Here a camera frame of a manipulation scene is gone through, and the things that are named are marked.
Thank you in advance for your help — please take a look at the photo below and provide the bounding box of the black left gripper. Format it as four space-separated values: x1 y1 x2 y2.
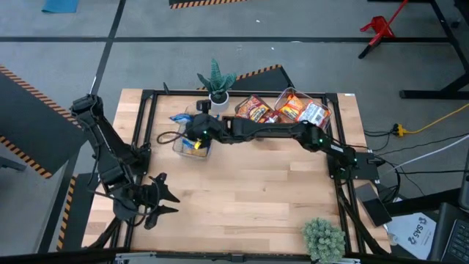
117 172 181 231

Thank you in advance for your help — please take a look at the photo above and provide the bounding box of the blue Maruchan noodle pack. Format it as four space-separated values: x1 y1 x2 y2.
169 113 194 124
181 138 210 158

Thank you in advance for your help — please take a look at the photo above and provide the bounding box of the red Maruchan noodle pack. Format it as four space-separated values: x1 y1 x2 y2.
236 95 273 123
260 111 284 125

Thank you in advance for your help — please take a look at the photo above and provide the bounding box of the orange Maruchan noodle pack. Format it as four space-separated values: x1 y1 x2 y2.
280 94 307 121
298 101 330 128

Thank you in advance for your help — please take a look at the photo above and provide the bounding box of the white plant pot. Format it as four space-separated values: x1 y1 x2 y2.
208 91 231 115

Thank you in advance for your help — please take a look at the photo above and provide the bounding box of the clear plastic bin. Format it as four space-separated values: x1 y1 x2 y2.
273 87 333 130
171 105 213 159

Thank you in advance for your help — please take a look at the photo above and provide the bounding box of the smoky grey plastic bin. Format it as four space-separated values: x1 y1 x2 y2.
233 93 285 125

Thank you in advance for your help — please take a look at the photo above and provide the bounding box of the spiky green succulent plant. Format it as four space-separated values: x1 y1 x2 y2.
196 57 238 103

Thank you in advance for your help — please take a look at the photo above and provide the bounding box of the black hazard-striped floor mat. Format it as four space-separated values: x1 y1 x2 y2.
56 172 100 254
196 64 295 92
0 64 89 180
168 0 250 10

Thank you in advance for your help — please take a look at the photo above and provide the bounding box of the fuzzy pale green plant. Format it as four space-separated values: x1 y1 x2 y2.
300 216 347 264

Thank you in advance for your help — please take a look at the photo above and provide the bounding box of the black flat box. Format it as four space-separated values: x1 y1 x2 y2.
353 182 394 228

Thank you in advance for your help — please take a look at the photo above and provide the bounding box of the blue floor mat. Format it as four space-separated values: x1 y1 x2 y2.
40 0 81 15

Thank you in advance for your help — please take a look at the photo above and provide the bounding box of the red stand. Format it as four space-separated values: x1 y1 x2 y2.
358 0 410 60

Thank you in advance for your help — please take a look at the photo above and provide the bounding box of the white printed paper sheet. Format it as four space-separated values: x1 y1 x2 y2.
385 211 437 261

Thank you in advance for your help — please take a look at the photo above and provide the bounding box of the black laptop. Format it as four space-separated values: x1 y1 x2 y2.
427 201 469 263

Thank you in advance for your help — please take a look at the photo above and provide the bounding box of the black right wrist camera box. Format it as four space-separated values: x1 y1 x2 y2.
195 99 213 114

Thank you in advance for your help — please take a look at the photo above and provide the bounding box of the black aluminium rig frame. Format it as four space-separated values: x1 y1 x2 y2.
82 89 391 257

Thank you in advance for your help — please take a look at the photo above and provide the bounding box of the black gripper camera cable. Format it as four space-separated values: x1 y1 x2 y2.
156 130 188 145

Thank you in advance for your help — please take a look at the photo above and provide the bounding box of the white floor cable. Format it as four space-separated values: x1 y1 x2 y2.
380 134 469 174

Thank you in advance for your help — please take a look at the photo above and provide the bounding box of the black desk frame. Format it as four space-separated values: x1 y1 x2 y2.
398 0 469 100

